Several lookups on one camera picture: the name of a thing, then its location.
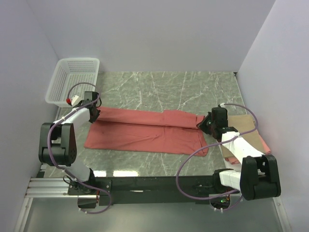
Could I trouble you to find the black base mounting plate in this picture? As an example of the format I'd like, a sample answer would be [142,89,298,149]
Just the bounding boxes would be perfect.
[68,175,232,206]

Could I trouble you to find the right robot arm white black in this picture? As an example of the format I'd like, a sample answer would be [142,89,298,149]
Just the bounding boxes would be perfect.
[198,103,281,201]

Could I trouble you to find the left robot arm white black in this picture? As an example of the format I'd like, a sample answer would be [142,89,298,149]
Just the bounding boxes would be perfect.
[38,91,101,194]

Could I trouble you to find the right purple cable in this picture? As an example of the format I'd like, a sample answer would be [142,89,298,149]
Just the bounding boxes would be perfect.
[175,103,259,211]

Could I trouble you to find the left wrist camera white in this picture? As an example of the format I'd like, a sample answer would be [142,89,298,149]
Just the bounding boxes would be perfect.
[66,95,82,106]

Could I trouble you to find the aluminium rail frame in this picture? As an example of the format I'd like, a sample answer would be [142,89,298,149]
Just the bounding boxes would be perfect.
[13,106,288,232]

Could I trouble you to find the folded tan t-shirt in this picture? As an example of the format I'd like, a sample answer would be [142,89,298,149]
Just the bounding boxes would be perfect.
[221,115,265,160]

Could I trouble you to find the red t-shirt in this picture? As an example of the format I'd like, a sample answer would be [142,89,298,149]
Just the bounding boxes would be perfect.
[84,107,208,157]

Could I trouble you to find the white plastic basket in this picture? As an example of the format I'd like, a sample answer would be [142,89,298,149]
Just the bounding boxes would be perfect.
[45,58,99,108]

